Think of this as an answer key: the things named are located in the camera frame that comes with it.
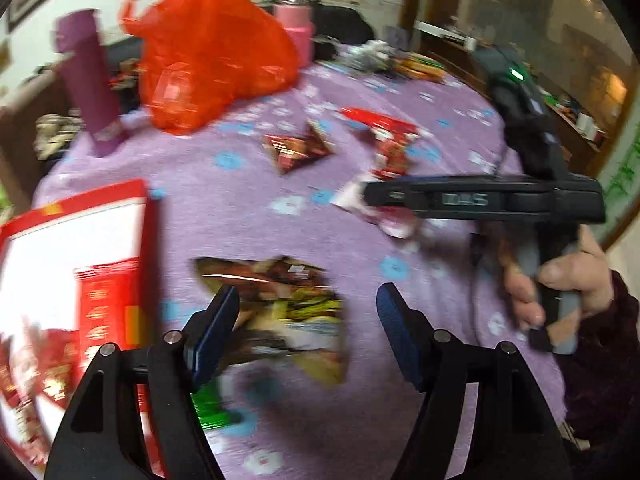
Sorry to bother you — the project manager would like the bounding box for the yellow snack packs pile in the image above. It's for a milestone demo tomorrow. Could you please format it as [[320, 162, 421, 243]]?
[[393, 58, 447, 84]]

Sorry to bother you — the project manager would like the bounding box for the red white patterned packet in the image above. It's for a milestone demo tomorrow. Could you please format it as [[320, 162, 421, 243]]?
[[1, 325, 79, 469]]

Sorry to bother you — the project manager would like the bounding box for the purple thermos bottle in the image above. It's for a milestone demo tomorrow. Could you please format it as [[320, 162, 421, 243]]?
[[53, 9, 128, 157]]

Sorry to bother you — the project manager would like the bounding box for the person right hand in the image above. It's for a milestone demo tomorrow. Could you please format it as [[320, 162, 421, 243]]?
[[498, 224, 614, 332]]

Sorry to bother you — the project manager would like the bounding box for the purple floral tablecloth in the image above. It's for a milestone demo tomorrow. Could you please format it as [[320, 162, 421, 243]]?
[[29, 44, 569, 480]]

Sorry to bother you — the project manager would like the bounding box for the shiny red snack packet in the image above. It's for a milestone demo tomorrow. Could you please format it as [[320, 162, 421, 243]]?
[[341, 107, 421, 138]]

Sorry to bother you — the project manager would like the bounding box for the brown beef jerky packet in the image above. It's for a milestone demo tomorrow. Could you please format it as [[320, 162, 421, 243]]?
[[193, 256, 346, 387]]

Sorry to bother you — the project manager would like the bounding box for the red gift box tray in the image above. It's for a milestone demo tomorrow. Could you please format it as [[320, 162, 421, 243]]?
[[0, 178, 166, 478]]

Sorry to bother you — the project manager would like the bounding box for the pink thermos bottle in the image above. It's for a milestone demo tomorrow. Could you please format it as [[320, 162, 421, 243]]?
[[272, 0, 314, 68]]

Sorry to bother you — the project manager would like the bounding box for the small red cartoon packet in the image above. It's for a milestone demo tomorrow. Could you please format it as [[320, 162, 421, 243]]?
[[372, 128, 416, 180]]

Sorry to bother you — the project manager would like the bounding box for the orange plastic bag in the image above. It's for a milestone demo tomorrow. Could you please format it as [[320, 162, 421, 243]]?
[[119, 0, 299, 136]]

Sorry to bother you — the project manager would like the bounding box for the green snack packet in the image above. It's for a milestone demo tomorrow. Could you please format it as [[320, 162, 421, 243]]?
[[191, 379, 242, 431]]

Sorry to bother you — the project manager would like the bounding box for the dark red chocolate packet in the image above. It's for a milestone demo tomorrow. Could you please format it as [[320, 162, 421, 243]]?
[[262, 119, 335, 174]]

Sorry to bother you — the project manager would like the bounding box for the patterned cloth on sofa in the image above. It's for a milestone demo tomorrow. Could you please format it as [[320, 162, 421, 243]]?
[[34, 114, 84, 162]]

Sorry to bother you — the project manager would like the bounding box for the wooden side counter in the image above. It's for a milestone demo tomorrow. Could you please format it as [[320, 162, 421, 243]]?
[[413, 21, 600, 177]]

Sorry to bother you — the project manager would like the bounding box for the pink bear snack packet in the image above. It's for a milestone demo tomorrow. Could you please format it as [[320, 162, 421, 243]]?
[[331, 171, 420, 240]]

